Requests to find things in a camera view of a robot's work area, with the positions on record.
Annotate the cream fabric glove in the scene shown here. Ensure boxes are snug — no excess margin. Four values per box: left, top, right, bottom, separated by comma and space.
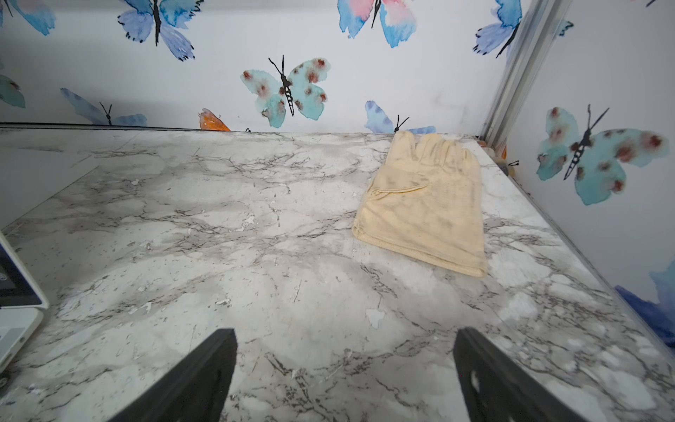
353, 131, 488, 278

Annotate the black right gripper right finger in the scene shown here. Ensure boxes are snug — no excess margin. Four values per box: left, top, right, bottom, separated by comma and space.
453, 327, 584, 422

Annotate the silver laptop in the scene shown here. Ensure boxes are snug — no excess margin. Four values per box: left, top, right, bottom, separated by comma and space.
1, 235, 50, 386

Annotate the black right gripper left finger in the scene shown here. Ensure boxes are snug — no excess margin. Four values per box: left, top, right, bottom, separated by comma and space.
112, 329, 237, 422

